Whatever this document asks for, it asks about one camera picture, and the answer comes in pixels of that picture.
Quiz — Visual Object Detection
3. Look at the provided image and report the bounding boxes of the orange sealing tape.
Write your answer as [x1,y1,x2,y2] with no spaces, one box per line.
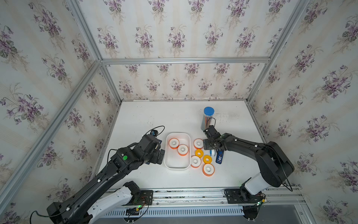
[168,138,180,149]
[191,155,201,168]
[177,144,189,156]
[194,139,203,149]
[202,163,215,176]

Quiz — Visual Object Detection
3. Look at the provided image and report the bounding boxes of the white storage box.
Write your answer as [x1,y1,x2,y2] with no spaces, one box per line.
[164,133,191,171]

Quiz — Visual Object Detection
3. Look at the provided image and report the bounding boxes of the orange sealing tape bottom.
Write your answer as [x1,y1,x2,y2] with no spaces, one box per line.
[202,163,215,176]

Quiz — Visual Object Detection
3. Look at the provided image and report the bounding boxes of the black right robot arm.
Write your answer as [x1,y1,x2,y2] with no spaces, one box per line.
[203,126,295,199]

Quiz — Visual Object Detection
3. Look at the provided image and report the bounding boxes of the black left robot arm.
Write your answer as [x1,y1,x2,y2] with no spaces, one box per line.
[45,134,165,224]

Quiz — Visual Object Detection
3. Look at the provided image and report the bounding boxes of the yellow sealing tape right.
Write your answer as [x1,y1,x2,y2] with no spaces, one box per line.
[202,155,212,164]

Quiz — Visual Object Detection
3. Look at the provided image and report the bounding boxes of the yellow sealing tape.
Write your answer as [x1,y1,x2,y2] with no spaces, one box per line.
[202,155,212,164]
[195,149,204,158]

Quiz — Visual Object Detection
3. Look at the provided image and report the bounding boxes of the yellow sealing tape left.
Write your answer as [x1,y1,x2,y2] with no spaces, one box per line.
[195,149,204,158]

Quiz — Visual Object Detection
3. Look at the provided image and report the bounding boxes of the blue-capped pencil tube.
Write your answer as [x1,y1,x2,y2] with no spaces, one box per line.
[201,106,214,131]

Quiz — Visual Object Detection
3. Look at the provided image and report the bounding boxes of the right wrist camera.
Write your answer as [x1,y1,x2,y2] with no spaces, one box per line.
[204,125,218,139]

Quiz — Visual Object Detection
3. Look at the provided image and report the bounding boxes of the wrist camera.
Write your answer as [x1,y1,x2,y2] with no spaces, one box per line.
[204,125,218,139]
[148,129,159,137]

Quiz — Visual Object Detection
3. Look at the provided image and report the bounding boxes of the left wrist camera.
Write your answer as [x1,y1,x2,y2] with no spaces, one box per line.
[148,129,159,137]

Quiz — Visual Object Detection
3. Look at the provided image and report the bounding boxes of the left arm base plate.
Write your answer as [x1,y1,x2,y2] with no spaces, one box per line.
[126,190,154,206]

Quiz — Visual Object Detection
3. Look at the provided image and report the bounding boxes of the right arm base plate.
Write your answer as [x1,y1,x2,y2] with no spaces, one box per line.
[224,188,266,205]

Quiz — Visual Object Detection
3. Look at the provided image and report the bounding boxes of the aluminium front rail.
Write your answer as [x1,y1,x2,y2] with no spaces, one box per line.
[101,187,308,222]

